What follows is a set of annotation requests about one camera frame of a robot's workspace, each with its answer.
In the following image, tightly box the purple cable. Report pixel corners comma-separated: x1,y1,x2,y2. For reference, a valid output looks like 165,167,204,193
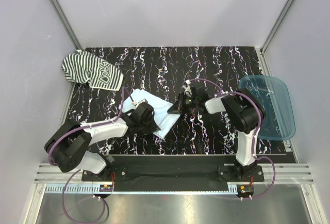
185,77,277,199
48,86,139,222

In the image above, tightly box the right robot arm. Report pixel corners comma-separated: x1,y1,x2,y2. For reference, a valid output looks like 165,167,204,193
167,85,266,182

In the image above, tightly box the black marbled table mat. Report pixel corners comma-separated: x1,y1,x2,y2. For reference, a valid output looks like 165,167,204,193
66,46,262,155

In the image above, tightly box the green white striped towel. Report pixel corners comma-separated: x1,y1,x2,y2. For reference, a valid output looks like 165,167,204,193
61,50,124,91

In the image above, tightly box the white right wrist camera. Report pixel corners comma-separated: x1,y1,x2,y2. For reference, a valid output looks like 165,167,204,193
182,80,192,98

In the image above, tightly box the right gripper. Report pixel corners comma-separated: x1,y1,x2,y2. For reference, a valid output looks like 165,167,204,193
168,92,199,115

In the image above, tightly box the light blue towel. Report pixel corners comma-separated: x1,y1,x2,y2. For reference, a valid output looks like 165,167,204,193
131,89,180,139

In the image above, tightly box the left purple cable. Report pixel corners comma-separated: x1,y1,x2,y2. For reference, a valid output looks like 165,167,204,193
48,86,139,222

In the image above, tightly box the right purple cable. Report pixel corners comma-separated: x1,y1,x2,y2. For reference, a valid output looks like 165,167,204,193
185,77,277,199

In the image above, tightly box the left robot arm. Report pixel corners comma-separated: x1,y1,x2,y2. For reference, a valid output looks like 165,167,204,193
44,101,160,181

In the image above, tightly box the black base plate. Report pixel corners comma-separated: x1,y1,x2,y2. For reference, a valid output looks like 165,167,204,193
81,154,293,192

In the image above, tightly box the blue transparent plastic bin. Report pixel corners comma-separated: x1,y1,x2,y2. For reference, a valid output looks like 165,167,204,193
239,75,296,141

